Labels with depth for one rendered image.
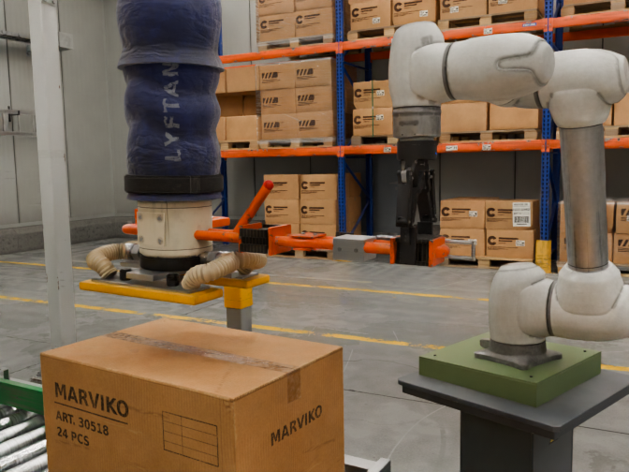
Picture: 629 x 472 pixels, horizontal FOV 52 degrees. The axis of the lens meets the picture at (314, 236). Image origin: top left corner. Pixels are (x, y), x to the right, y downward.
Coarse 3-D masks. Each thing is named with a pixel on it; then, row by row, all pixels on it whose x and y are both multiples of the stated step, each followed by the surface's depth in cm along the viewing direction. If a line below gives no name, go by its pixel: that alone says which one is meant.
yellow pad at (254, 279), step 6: (240, 276) 153; (246, 276) 154; (252, 276) 156; (258, 276) 156; (264, 276) 157; (210, 282) 155; (216, 282) 154; (222, 282) 153; (228, 282) 152; (234, 282) 152; (240, 282) 151; (246, 282) 150; (252, 282) 152; (258, 282) 154; (264, 282) 156; (246, 288) 151
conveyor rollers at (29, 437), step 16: (0, 416) 224; (16, 416) 220; (32, 416) 225; (0, 432) 207; (16, 432) 210; (32, 432) 206; (0, 448) 196; (16, 448) 199; (32, 448) 195; (0, 464) 186; (16, 464) 189; (32, 464) 185
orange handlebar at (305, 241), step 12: (216, 216) 178; (132, 228) 155; (216, 240) 144; (228, 240) 142; (276, 240) 136; (288, 240) 134; (300, 240) 133; (312, 240) 132; (324, 240) 131; (384, 240) 130; (372, 252) 126; (384, 252) 125; (444, 252) 120
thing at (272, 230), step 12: (240, 228) 139; (252, 228) 142; (264, 228) 145; (276, 228) 137; (288, 228) 141; (240, 240) 139; (252, 240) 138; (264, 240) 136; (240, 252) 139; (252, 252) 137; (264, 252) 135; (276, 252) 137
